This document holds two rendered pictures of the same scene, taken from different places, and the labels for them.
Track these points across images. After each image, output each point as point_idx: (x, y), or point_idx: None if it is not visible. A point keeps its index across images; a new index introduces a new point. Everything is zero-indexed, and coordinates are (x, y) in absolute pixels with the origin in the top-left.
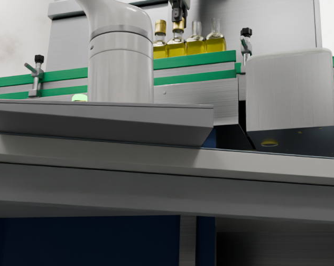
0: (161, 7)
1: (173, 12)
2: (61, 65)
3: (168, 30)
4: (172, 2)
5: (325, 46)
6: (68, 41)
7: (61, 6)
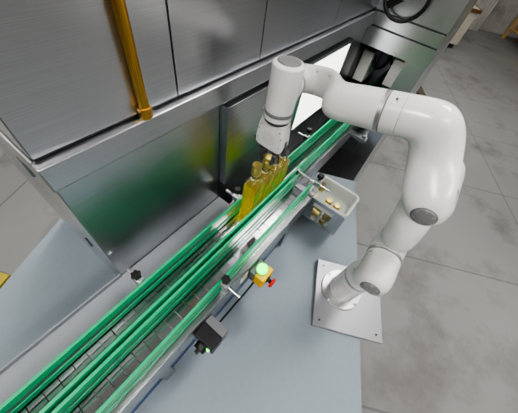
0: (212, 109)
1: (272, 160)
2: (115, 220)
3: (228, 139)
4: (275, 154)
5: (296, 114)
6: (111, 195)
7: (77, 165)
